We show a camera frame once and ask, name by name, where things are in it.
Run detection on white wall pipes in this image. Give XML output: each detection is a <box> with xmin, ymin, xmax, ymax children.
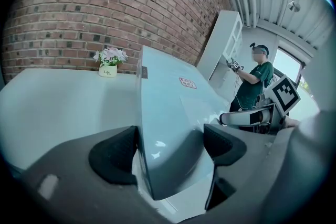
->
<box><xmin>237</xmin><ymin>0</ymin><xmax>261</xmax><ymax>28</ymax></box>

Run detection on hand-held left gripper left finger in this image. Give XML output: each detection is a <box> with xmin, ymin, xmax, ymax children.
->
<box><xmin>25</xmin><ymin>125</ymin><xmax>169</xmax><ymax>224</ymax></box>

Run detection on grey ceiling spotlight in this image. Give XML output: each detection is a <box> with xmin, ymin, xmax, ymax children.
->
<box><xmin>288</xmin><ymin>0</ymin><xmax>301</xmax><ymax>13</ymax></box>

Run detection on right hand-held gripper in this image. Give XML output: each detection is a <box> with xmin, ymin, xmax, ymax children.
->
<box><xmin>219</xmin><ymin>74</ymin><xmax>301</xmax><ymax>135</ymax></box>

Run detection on person's right forearm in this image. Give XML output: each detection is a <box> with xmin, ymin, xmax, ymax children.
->
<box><xmin>284</xmin><ymin>116</ymin><xmax>300</xmax><ymax>129</ymax></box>

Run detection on pale blue item box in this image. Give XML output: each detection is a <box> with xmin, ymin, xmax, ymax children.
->
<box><xmin>132</xmin><ymin>45</ymin><xmax>229</xmax><ymax>201</ymax></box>

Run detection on white table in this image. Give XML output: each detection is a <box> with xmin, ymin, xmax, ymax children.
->
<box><xmin>0</xmin><ymin>67</ymin><xmax>141</xmax><ymax>176</ymax></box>

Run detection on window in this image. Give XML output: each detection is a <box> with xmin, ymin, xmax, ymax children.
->
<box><xmin>272</xmin><ymin>46</ymin><xmax>307</xmax><ymax>89</ymax></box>

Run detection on pink flowers in white pot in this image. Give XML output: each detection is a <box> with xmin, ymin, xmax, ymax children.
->
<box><xmin>93</xmin><ymin>47</ymin><xmax>129</xmax><ymax>78</ymax></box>

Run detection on white shelf unit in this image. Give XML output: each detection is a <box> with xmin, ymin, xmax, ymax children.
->
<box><xmin>196</xmin><ymin>9</ymin><xmax>244</xmax><ymax>87</ymax></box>

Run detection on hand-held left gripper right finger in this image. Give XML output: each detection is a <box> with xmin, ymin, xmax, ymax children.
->
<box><xmin>194</xmin><ymin>110</ymin><xmax>328</xmax><ymax>224</ymax></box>

